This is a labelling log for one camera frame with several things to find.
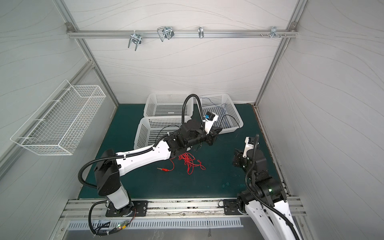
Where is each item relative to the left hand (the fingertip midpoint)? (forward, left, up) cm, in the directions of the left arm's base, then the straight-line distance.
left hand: (223, 127), depth 70 cm
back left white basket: (+41, +37, -27) cm, 62 cm away
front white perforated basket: (+17, +45, -28) cm, 56 cm away
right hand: (-6, -8, -7) cm, 13 cm away
